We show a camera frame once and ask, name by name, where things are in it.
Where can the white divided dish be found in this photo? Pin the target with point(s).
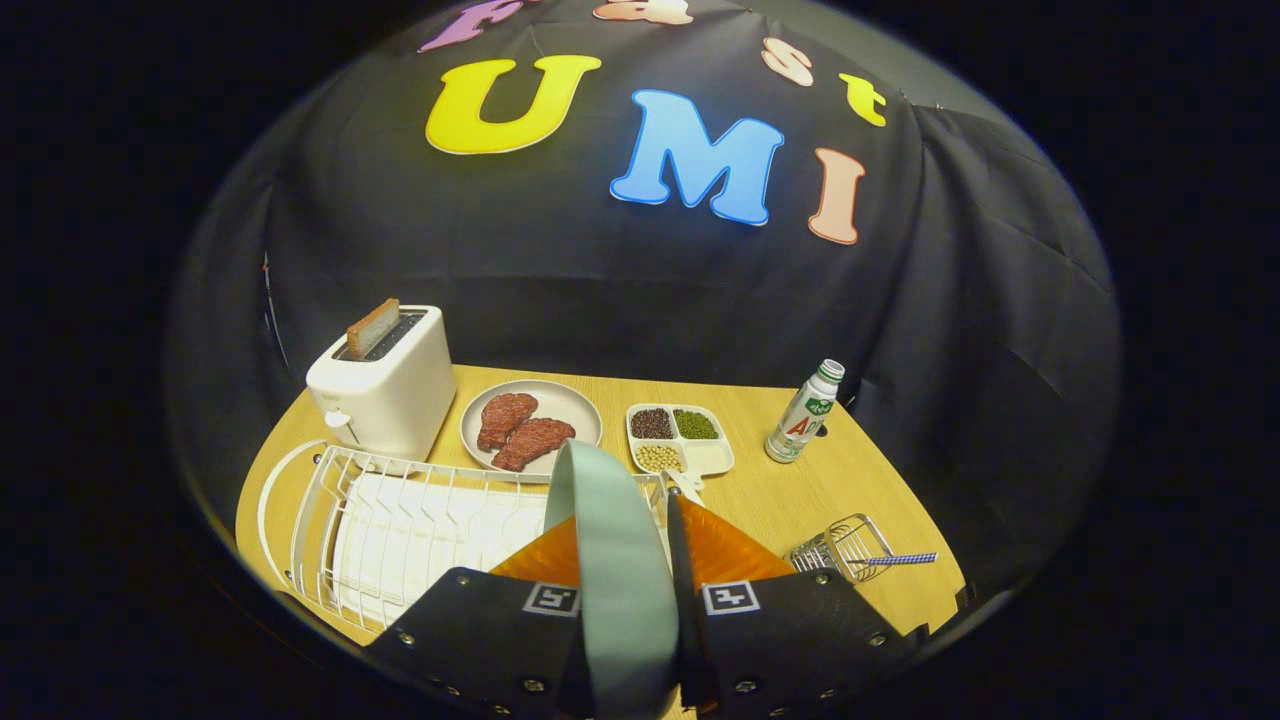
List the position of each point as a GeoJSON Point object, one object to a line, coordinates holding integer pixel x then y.
{"type": "Point", "coordinates": [708, 458]}

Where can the pale green plate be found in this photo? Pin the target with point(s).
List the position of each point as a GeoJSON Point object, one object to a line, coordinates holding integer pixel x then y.
{"type": "Point", "coordinates": [620, 600]}

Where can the white toaster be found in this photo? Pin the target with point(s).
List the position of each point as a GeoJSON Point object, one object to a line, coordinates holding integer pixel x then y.
{"type": "Point", "coordinates": [385, 400]}

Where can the pile of green beans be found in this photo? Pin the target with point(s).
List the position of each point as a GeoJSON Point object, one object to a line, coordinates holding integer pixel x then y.
{"type": "Point", "coordinates": [695, 424]}

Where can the pile of dark beans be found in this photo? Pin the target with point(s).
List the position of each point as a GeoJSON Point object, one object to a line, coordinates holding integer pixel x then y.
{"type": "Point", "coordinates": [652, 423]}

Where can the pile of yellow beans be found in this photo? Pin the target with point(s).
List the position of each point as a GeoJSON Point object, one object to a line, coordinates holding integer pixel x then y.
{"type": "Point", "coordinates": [659, 458]}

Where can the brown steak piece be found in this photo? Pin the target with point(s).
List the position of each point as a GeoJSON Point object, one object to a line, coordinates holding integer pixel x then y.
{"type": "Point", "coordinates": [505, 418]}
{"type": "Point", "coordinates": [535, 443]}

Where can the white bottle with green label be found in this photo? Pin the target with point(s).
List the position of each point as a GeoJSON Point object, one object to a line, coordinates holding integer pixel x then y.
{"type": "Point", "coordinates": [800, 420]}

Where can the toast slice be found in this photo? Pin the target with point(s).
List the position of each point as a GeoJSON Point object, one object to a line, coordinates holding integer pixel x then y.
{"type": "Point", "coordinates": [372, 328]}

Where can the black backdrop cloth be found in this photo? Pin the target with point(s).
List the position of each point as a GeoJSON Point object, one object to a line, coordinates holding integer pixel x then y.
{"type": "Point", "coordinates": [600, 280]}

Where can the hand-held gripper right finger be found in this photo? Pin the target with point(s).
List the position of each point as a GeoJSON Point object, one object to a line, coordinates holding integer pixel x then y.
{"type": "Point", "coordinates": [683, 600]}

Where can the beige round plate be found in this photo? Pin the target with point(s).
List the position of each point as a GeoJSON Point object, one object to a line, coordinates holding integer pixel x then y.
{"type": "Point", "coordinates": [570, 405]}

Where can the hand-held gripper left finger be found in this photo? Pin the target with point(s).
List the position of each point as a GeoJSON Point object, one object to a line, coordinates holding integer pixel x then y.
{"type": "Point", "coordinates": [480, 630]}

